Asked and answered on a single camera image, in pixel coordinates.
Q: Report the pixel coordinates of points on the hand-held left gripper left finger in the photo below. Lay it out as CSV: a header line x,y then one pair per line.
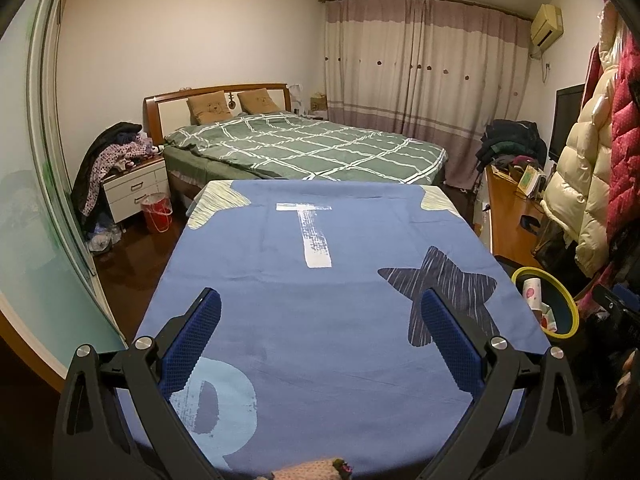
x,y
192,340

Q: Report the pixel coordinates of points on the cream air conditioner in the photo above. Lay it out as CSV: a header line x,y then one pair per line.
x,y
546,26

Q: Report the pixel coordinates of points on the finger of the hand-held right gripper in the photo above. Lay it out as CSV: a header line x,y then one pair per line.
x,y
620,302

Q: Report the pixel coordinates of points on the wooden bed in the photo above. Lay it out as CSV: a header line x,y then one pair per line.
x,y
165,110

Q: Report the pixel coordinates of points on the plastic bags and bottles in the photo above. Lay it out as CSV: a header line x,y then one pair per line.
x,y
104,235

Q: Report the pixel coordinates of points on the brown bear pillow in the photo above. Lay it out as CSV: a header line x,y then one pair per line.
x,y
258,101
210,107

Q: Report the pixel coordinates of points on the yellow-rimmed dark trash bin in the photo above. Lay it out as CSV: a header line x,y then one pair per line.
x,y
567,310

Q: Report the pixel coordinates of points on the black television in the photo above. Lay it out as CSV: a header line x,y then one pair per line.
x,y
567,122

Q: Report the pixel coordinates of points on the red puffer jacket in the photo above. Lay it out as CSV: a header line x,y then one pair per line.
x,y
627,135

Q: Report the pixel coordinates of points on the white nightstand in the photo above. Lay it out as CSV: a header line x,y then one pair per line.
x,y
132,190

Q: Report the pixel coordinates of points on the wooden desk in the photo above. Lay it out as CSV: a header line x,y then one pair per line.
x,y
505,220

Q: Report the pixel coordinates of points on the frosted glass sliding door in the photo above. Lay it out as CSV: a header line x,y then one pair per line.
x,y
35,160

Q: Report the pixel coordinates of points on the small black desk object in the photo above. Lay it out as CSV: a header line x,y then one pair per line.
x,y
531,223

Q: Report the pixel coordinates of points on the beige pink curtain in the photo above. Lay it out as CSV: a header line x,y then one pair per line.
x,y
425,75

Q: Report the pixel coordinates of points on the pink knitted cloth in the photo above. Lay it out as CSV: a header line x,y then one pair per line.
x,y
310,470

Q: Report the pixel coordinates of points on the red bucket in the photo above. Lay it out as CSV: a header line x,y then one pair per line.
x,y
156,212

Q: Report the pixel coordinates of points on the cream puffer jacket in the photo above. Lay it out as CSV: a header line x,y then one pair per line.
x,y
585,175

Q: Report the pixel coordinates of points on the pile of dark clothes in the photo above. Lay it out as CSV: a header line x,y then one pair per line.
x,y
512,142

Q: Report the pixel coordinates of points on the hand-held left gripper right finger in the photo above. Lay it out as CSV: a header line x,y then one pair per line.
x,y
452,340

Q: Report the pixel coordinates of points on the small pink-dotted paper cup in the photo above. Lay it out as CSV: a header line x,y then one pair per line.
x,y
531,292

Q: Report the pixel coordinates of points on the blue printed tablecloth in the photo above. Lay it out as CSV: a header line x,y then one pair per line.
x,y
310,310

